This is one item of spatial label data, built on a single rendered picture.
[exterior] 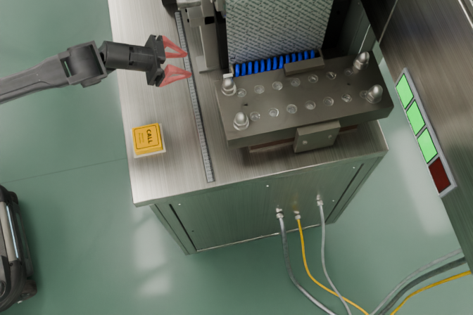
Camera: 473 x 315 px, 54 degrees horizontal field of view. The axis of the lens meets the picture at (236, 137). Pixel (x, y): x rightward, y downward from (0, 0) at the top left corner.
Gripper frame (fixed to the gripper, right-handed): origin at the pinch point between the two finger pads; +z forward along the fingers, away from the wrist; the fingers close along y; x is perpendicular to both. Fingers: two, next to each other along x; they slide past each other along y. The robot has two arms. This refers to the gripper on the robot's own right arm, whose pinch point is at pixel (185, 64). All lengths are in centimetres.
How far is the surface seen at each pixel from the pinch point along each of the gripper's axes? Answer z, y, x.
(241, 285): 57, 39, -90
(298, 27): 19.6, 0.8, 19.5
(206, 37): 6.3, -7.6, 2.1
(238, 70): 11.5, 3.2, 4.3
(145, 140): -4.9, 10.5, -19.3
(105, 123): 16, -48, -113
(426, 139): 29, 36, 32
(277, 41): 17.6, 0.7, 14.0
